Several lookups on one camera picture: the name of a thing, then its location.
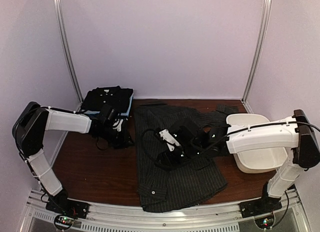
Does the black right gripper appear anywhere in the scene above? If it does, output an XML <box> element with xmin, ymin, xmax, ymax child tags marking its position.
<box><xmin>154</xmin><ymin>142</ymin><xmax>203</xmax><ymax>172</ymax></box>

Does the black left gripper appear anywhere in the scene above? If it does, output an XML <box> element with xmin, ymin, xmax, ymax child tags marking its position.
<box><xmin>97</xmin><ymin>124</ymin><xmax>136</xmax><ymax>149</ymax></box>

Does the dark pinstriped long sleeve shirt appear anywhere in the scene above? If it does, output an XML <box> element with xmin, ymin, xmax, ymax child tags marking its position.
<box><xmin>133</xmin><ymin>104</ymin><xmax>239</xmax><ymax>213</ymax></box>

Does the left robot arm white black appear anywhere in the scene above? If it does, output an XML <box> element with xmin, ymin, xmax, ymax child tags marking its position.
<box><xmin>12</xmin><ymin>102</ymin><xmax>134</xmax><ymax>214</ymax></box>

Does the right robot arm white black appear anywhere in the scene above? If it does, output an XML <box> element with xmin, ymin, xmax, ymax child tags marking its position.
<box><xmin>155</xmin><ymin>110</ymin><xmax>320</xmax><ymax>213</ymax></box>

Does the white plastic basin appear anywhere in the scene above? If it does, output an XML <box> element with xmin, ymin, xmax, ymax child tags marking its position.
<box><xmin>226</xmin><ymin>113</ymin><xmax>288</xmax><ymax>173</ymax></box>

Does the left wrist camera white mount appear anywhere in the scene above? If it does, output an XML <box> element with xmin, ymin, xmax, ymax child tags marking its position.
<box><xmin>112</xmin><ymin>118</ymin><xmax>124</xmax><ymax>132</ymax></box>

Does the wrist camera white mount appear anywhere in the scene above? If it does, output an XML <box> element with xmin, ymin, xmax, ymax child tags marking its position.
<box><xmin>159</xmin><ymin>129</ymin><xmax>181</xmax><ymax>152</ymax></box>
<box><xmin>112</xmin><ymin>118</ymin><xmax>124</xmax><ymax>132</ymax></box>

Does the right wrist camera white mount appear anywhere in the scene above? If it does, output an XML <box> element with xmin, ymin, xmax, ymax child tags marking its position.
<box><xmin>159</xmin><ymin>129</ymin><xmax>181</xmax><ymax>152</ymax></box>

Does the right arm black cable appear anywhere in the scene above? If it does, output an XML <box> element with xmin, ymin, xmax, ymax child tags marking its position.
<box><xmin>141</xmin><ymin>128</ymin><xmax>163</xmax><ymax>165</ymax></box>

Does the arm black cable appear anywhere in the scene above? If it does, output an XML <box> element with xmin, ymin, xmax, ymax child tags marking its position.
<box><xmin>141</xmin><ymin>128</ymin><xmax>163</xmax><ymax>165</ymax></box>
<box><xmin>12</xmin><ymin>105</ymin><xmax>53</xmax><ymax>152</ymax></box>

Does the aluminium front rail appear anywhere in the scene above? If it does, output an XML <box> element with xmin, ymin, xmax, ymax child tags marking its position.
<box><xmin>23</xmin><ymin>189</ymin><xmax>310</xmax><ymax>232</ymax></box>

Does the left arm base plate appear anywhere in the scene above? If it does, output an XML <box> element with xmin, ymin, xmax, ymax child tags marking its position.
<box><xmin>45</xmin><ymin>198</ymin><xmax>89</xmax><ymax>219</ymax></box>

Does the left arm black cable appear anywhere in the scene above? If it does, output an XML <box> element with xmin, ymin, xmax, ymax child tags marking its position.
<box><xmin>12</xmin><ymin>105</ymin><xmax>53</xmax><ymax>152</ymax></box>

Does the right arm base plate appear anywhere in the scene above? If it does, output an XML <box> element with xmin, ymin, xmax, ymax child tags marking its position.
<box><xmin>239</xmin><ymin>197</ymin><xmax>282</xmax><ymax>218</ymax></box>

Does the left aluminium corner post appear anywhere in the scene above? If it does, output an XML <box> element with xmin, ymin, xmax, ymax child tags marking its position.
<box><xmin>53</xmin><ymin>0</ymin><xmax>84</xmax><ymax>103</ymax></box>

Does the aluminium corner post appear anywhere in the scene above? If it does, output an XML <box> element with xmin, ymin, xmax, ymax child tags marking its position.
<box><xmin>241</xmin><ymin>0</ymin><xmax>272</xmax><ymax>105</ymax></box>
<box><xmin>53</xmin><ymin>0</ymin><xmax>84</xmax><ymax>103</ymax></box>

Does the right aluminium corner post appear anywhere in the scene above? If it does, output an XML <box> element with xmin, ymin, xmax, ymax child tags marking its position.
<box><xmin>241</xmin><ymin>0</ymin><xmax>272</xmax><ymax>105</ymax></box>

